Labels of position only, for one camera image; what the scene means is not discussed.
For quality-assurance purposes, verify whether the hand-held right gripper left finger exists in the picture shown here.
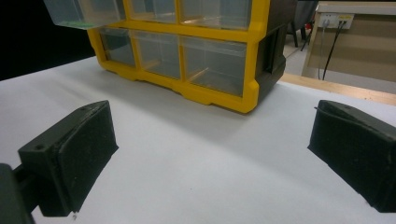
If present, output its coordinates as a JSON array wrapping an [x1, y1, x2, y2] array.
[[12, 99, 120, 217]]

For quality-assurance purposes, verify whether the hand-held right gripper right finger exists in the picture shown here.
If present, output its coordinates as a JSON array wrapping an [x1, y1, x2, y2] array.
[[307, 99, 396, 214]]

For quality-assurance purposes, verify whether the yellow small-parts drawer cabinet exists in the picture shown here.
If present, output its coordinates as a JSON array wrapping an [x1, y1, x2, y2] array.
[[86, 0, 299, 115]]

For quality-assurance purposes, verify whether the pulled-out clear plastic drawer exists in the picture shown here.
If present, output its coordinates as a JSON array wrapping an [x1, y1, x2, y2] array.
[[43, 0, 127, 31]]

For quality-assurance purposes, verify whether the wooden desk panel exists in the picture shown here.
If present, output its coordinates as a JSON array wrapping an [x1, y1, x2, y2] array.
[[301, 1, 396, 84]]

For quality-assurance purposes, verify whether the white power socket strip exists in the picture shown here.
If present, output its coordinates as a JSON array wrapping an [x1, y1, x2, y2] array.
[[318, 12, 356, 30]]

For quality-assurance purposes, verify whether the black chair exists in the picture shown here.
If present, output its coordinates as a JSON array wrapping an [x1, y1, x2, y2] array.
[[286, 0, 318, 52]]

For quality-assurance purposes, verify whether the black cable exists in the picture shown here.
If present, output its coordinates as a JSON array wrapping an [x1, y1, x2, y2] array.
[[321, 20, 347, 81]]

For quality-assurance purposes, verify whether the grey cable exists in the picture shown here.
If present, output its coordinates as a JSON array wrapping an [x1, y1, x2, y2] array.
[[317, 20, 330, 79]]

